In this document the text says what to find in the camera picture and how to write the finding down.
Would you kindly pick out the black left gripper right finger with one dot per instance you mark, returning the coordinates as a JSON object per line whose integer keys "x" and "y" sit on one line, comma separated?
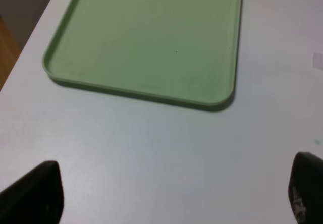
{"x": 305, "y": 188}

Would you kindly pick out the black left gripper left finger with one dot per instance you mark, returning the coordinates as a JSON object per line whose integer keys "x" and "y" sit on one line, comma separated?
{"x": 37, "y": 197}

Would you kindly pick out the green plastic tray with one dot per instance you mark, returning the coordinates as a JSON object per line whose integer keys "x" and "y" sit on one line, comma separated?
{"x": 178, "y": 52}

